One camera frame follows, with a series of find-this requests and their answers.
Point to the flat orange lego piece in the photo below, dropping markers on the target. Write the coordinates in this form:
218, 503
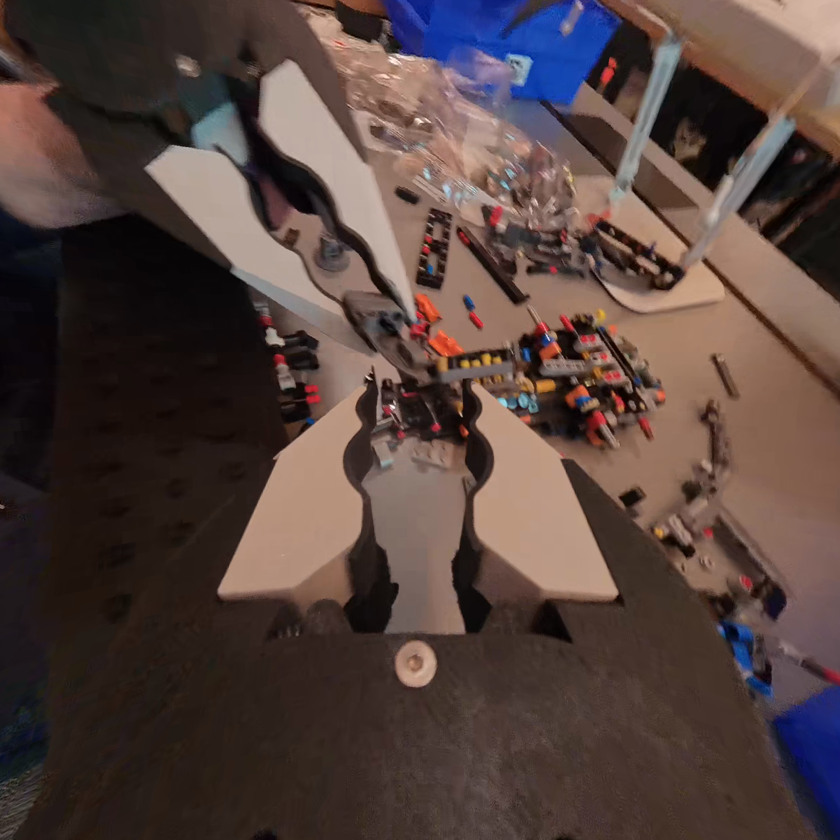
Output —
446, 344

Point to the orange lego connector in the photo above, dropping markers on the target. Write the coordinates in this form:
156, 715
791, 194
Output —
426, 307

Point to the grey lego gear assembly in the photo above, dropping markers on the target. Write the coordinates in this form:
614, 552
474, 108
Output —
334, 253

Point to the dark brown lego bar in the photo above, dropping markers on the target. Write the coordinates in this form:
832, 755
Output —
725, 375

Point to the blue lego suspension assembly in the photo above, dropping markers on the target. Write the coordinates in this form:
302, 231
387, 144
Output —
748, 649

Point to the dark grey curved lego piece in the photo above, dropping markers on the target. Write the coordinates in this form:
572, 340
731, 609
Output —
387, 328

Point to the clear bags of lego parts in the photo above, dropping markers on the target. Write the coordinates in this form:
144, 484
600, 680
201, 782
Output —
459, 144

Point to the white book stand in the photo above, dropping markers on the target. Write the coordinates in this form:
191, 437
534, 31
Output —
676, 292

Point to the grey lego engine block assembly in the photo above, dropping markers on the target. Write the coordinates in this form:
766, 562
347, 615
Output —
479, 367

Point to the multicoloured lego chassis assembly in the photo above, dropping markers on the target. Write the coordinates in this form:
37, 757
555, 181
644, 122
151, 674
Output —
590, 380

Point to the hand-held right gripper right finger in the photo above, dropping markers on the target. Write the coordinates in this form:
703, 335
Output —
544, 531

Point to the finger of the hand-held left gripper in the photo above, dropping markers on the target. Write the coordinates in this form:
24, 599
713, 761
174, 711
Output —
216, 203
321, 144

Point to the person's left hand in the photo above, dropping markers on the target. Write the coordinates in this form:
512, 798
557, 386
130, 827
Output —
39, 157

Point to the light grey studded lego plate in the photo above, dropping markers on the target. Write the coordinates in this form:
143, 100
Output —
433, 453

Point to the row of black lego connectors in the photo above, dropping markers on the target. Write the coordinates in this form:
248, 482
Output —
292, 367

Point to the red lego connector blue pin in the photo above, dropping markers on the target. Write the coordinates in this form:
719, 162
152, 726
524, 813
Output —
418, 331

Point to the long black lego beam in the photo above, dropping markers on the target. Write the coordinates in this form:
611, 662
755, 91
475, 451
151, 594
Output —
492, 266

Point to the black lego frame with pins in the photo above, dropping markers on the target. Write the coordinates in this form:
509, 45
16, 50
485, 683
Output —
421, 249

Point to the black card sheet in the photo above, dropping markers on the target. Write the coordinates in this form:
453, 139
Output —
525, 13

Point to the black perforated panel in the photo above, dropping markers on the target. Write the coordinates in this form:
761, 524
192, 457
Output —
131, 426

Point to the black lego block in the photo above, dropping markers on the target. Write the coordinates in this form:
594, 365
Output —
632, 497

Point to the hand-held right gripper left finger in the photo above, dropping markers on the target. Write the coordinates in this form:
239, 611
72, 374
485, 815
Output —
295, 531

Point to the black lego connectors red pins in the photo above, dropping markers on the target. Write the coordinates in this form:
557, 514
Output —
413, 407

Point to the large black lego frame assembly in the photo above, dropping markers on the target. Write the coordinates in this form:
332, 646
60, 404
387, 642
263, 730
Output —
636, 262

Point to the grey lego gearbox assembly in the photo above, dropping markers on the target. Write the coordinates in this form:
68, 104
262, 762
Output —
531, 243

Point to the blue bin with square tag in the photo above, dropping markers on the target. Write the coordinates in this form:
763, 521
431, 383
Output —
558, 52

